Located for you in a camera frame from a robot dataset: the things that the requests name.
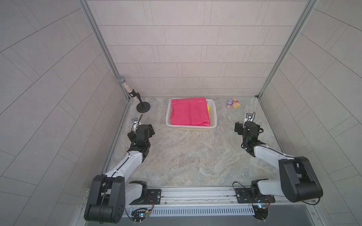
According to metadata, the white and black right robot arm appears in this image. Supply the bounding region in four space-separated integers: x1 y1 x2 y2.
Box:
234 119 323 203

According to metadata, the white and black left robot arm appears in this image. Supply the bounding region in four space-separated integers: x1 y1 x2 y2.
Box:
84 124 155 224

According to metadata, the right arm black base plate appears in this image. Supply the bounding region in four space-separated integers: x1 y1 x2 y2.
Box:
234 187 275 204

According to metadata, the right circuit board with wires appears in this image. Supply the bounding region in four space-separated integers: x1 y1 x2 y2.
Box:
252 203 269 221

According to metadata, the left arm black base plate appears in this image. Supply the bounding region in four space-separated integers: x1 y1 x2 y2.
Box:
131 189 162 205

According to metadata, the pink raincoat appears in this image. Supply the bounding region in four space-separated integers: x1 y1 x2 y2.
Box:
171 98 211 126

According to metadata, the aluminium front rail frame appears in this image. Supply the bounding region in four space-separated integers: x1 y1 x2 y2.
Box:
76 185 320 226

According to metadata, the circuit board with wires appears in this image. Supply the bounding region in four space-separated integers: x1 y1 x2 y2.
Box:
131 208 151 224
252 203 269 221

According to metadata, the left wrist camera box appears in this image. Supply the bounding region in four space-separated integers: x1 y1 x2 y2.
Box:
131 117 141 132

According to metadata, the white plastic perforated basket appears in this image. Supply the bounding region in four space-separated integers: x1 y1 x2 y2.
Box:
166 98 217 131

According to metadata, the glass tube on black stand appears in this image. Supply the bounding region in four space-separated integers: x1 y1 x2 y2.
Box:
117 75 151 113

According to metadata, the left circuit board with wires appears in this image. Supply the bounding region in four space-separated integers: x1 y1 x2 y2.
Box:
131 208 151 224

